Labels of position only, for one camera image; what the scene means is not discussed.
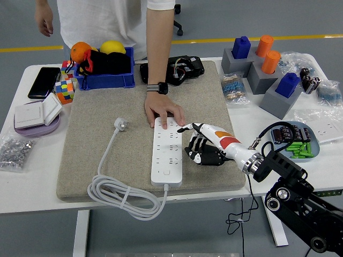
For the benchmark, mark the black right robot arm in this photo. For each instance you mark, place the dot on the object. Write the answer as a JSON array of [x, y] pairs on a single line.
[[284, 166]]

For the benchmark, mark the grey holder block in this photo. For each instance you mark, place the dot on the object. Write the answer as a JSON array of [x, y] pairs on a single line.
[[273, 104], [227, 64], [258, 83]]

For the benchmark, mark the bag of striped resistors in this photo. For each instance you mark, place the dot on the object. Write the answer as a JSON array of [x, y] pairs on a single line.
[[234, 88]]

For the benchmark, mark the blue plastic bin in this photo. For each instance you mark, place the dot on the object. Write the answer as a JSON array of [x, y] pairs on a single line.
[[107, 80]]

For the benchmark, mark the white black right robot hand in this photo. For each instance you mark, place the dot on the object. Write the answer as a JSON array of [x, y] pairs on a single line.
[[225, 139]]

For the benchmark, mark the person's right hand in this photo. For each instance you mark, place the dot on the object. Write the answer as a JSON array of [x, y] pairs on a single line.
[[44, 20]]

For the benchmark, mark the white wall socket panel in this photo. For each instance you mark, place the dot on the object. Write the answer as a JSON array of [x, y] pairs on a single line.
[[325, 131]]

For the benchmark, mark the person's left hand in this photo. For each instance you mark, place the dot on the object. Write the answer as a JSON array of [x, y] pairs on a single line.
[[160, 107]]

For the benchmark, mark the clear plastic bag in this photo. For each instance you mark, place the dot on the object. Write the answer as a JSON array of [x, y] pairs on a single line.
[[302, 115]]

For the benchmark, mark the bag of black capacitors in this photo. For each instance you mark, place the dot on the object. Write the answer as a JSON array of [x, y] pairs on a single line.
[[309, 80]]

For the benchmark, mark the orange cylinder peg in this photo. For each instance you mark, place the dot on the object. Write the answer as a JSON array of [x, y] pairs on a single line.
[[270, 63], [264, 45]]

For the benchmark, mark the black capacitor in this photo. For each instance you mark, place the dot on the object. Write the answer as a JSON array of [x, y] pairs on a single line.
[[306, 134], [286, 134], [296, 133], [277, 137]]

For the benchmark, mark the black plug adapter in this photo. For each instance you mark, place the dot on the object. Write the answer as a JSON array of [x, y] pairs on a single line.
[[186, 150]]

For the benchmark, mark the clear bag of small parts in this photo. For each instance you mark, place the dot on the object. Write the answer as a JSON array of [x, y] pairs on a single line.
[[294, 60]]

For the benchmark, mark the open black electronic housing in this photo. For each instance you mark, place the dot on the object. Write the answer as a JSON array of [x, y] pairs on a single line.
[[193, 67]]

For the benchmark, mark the colourful puzzle cube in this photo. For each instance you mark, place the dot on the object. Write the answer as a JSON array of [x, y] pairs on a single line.
[[65, 65], [65, 91]]

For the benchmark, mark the purple plate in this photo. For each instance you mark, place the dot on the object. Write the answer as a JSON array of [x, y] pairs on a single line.
[[34, 131]]

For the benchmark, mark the white table leg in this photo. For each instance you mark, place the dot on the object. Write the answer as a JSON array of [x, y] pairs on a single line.
[[80, 233], [278, 235]]

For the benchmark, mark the person's right forearm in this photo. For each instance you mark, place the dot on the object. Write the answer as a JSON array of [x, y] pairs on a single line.
[[43, 3]]

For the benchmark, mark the white wall switch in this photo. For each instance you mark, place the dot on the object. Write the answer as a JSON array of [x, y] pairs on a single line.
[[52, 108], [28, 115]]

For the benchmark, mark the bag of blue resistors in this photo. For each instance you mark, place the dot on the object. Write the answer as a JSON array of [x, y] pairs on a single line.
[[329, 92]]

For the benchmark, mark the black office chair base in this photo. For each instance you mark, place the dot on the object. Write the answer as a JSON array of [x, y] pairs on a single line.
[[180, 32]]

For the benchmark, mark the light blue plate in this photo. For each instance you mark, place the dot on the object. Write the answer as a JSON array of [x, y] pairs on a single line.
[[280, 150]]

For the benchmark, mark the orange fruit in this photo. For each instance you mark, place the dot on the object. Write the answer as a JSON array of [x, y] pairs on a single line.
[[79, 51]]

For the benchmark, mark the yellow lemon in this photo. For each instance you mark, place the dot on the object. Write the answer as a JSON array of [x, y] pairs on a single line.
[[112, 46]]

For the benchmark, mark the black table control panel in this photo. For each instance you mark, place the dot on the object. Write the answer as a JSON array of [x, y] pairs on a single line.
[[329, 193]]

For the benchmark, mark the black wrist watch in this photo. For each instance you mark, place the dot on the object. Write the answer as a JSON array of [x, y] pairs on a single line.
[[162, 88]]

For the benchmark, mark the grey-brown felt mat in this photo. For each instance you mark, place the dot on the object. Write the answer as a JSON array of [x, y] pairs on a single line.
[[107, 101]]

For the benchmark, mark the white power strip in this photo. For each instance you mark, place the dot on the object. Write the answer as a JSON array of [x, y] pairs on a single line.
[[166, 160]]

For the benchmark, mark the black smartphone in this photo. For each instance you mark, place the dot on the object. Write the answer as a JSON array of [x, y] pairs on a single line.
[[44, 81]]

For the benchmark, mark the bag of metal nuts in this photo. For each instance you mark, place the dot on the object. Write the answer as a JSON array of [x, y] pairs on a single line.
[[14, 151]]

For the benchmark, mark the person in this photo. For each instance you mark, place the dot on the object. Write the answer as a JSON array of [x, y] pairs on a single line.
[[101, 21]]

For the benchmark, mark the blue square peg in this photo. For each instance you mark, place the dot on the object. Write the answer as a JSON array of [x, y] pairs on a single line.
[[286, 85], [241, 48]]

